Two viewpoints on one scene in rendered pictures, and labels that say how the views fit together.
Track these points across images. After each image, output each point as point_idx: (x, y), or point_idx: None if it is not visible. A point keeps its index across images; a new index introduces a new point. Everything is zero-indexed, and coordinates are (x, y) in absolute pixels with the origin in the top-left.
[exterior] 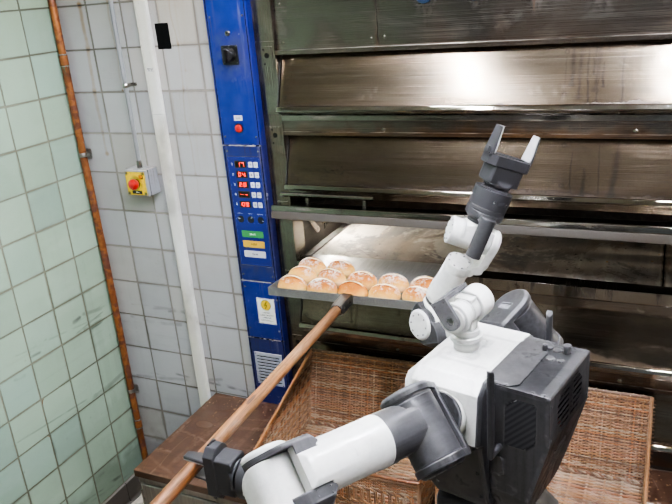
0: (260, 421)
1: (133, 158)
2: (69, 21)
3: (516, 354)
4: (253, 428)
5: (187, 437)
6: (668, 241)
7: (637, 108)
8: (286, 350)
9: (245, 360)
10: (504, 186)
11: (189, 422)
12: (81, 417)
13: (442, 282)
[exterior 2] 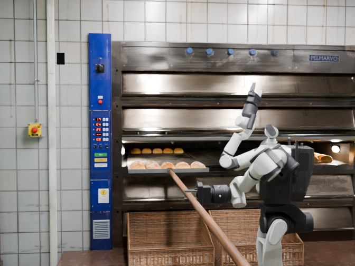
0: (102, 255)
1: (29, 119)
2: (1, 47)
3: (289, 146)
4: (101, 257)
5: (67, 265)
6: (286, 139)
7: (269, 94)
8: (112, 216)
9: (84, 228)
10: (255, 104)
11: (62, 261)
12: None
13: (233, 143)
